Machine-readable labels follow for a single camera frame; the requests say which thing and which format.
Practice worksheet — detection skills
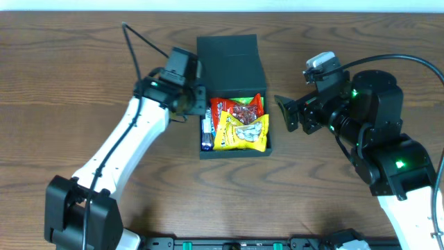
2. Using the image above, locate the red snack bag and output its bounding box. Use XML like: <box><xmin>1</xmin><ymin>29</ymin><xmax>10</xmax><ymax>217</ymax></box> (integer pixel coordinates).
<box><xmin>210</xmin><ymin>94</ymin><xmax>264</xmax><ymax>130</ymax></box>

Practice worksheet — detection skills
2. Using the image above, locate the dark purple chocolate bar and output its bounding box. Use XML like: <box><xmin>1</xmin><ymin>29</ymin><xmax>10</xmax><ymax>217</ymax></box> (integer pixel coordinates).
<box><xmin>201</xmin><ymin>108</ymin><xmax>215</xmax><ymax>151</ymax></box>

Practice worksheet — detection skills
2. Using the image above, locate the yellow nut snack bag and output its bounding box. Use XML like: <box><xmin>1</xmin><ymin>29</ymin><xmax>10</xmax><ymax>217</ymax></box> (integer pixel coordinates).
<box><xmin>213</xmin><ymin>111</ymin><xmax>269</xmax><ymax>152</ymax></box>

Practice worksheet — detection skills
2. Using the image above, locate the green Haribo gummy bag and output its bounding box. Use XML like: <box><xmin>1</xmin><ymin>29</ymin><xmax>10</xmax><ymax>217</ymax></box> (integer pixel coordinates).
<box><xmin>230</xmin><ymin>97</ymin><xmax>254</xmax><ymax>106</ymax></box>

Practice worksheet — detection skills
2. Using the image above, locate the blue Oreo cookie pack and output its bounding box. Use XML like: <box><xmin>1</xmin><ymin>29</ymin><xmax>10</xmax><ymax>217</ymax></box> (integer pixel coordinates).
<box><xmin>201</xmin><ymin>108</ymin><xmax>216</xmax><ymax>138</ymax></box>

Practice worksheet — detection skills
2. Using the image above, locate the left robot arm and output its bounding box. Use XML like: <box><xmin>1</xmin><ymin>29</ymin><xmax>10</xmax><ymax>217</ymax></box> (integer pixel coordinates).
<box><xmin>44</xmin><ymin>47</ymin><xmax>205</xmax><ymax>250</ymax></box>

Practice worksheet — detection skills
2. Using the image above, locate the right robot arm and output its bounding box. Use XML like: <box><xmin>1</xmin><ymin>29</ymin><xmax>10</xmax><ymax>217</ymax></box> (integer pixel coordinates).
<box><xmin>275</xmin><ymin>52</ymin><xmax>443</xmax><ymax>249</ymax></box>

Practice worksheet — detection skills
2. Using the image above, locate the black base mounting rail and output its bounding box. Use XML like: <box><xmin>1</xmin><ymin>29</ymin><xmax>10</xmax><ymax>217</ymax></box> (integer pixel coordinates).
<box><xmin>139</xmin><ymin>237</ymin><xmax>327</xmax><ymax>250</ymax></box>

